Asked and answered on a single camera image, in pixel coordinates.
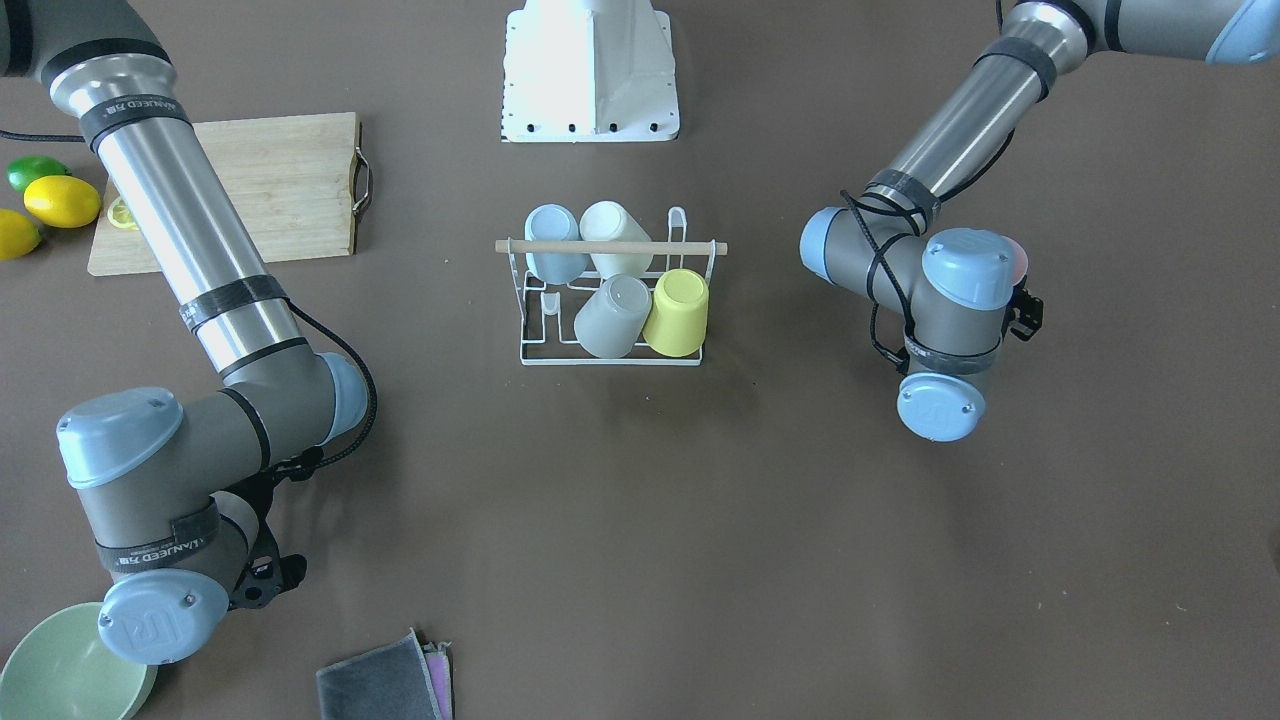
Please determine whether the pink cup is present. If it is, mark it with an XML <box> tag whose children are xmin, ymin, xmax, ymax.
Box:
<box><xmin>1004</xmin><ymin>236</ymin><xmax>1030</xmax><ymax>286</ymax></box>

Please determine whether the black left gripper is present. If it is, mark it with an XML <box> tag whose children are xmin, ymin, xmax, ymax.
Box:
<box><xmin>1007</xmin><ymin>284</ymin><xmax>1044</xmax><ymax>342</ymax></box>

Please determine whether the yellow cup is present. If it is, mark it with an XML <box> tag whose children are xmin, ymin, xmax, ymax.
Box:
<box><xmin>643</xmin><ymin>268</ymin><xmax>709</xmax><ymax>357</ymax></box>

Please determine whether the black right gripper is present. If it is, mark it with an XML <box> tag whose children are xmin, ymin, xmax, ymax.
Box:
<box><xmin>229</xmin><ymin>471</ymin><xmax>308</xmax><ymax>610</ymax></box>

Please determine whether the green lime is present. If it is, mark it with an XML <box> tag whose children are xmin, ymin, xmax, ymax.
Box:
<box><xmin>6</xmin><ymin>155</ymin><xmax>70</xmax><ymax>193</ymax></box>

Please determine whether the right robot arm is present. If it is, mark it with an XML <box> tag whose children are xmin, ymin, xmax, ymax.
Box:
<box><xmin>3</xmin><ymin>1</ymin><xmax>378</xmax><ymax>665</ymax></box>

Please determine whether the grey cup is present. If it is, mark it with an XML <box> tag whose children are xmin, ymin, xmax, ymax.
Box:
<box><xmin>573</xmin><ymin>274</ymin><xmax>652</xmax><ymax>359</ymax></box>

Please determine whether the pink cloth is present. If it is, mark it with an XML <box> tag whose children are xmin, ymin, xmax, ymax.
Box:
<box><xmin>422</xmin><ymin>642</ymin><xmax>454</xmax><ymax>720</ymax></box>

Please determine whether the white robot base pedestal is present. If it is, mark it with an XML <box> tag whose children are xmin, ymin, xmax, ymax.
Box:
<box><xmin>500</xmin><ymin>1</ymin><xmax>681</xmax><ymax>143</ymax></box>

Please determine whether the white wire cup holder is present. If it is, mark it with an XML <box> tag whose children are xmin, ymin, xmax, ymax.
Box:
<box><xmin>495</xmin><ymin>208</ymin><xmax>728</xmax><ymax>366</ymax></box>

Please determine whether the bamboo cutting board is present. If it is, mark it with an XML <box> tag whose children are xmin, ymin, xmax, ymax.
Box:
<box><xmin>87</xmin><ymin>111</ymin><xmax>374</xmax><ymax>277</ymax></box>

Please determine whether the cream white cup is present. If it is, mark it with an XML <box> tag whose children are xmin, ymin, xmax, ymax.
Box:
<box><xmin>579</xmin><ymin>200</ymin><xmax>653</xmax><ymax>279</ymax></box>

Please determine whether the yellow lemon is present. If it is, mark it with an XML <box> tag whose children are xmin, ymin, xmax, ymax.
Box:
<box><xmin>0</xmin><ymin>208</ymin><xmax>42</xmax><ymax>261</ymax></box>
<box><xmin>23</xmin><ymin>176</ymin><xmax>102</xmax><ymax>229</ymax></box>

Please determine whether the green bowl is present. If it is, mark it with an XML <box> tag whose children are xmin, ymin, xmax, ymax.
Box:
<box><xmin>1</xmin><ymin>602</ymin><xmax>157</xmax><ymax>719</ymax></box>

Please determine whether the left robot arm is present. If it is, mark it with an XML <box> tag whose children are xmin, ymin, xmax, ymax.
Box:
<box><xmin>799</xmin><ymin>1</ymin><xmax>1279</xmax><ymax>442</ymax></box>

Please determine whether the grey cloth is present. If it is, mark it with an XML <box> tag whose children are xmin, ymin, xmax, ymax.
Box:
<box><xmin>316</xmin><ymin>632</ymin><xmax>435</xmax><ymax>719</ymax></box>

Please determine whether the light blue cup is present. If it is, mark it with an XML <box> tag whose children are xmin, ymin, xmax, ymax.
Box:
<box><xmin>524</xmin><ymin>204</ymin><xmax>590</xmax><ymax>284</ymax></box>

